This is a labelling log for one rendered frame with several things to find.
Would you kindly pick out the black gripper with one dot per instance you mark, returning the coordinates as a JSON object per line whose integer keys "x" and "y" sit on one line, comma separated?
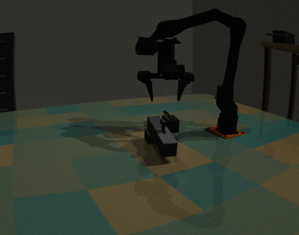
{"x": 145, "y": 77}

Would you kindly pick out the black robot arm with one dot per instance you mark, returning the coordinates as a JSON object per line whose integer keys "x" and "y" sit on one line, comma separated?
{"x": 227, "y": 122}

